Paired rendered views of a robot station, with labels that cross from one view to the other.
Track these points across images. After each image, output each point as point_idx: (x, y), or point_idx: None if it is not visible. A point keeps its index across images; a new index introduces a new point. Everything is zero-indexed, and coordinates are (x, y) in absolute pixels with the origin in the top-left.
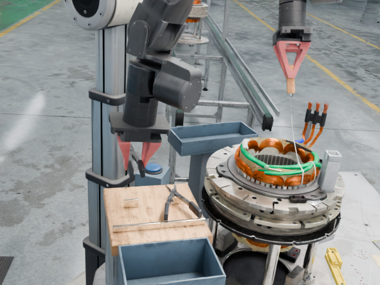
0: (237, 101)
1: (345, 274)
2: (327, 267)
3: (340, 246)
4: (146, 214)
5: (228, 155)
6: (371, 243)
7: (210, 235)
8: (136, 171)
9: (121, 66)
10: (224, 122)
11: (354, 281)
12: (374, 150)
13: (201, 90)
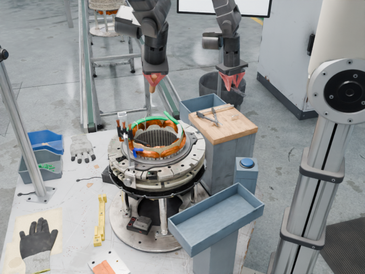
0: None
1: (94, 226)
2: (105, 230)
3: (85, 256)
4: (225, 117)
5: (191, 153)
6: (52, 268)
7: (189, 113)
8: (283, 228)
9: (314, 131)
10: (211, 234)
11: (89, 222)
12: None
13: (202, 42)
